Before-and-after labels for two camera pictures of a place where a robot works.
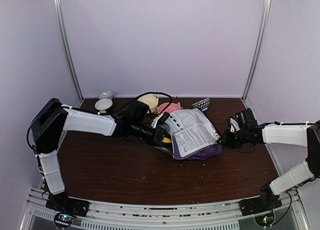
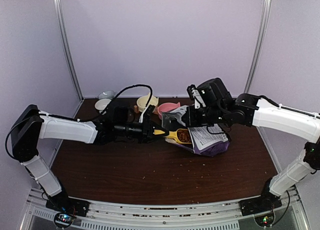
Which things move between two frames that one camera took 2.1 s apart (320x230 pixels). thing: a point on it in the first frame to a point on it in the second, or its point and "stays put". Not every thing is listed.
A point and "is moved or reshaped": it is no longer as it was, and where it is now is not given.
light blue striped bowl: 108,94 stays put
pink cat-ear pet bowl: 171,107 stays put
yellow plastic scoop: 166,140 to 172,134
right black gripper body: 232,141 to 196,121
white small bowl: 103,104 stays put
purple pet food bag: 193,135 is moved or reshaped
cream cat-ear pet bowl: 151,101 stays put
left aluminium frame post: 56,0 stays put
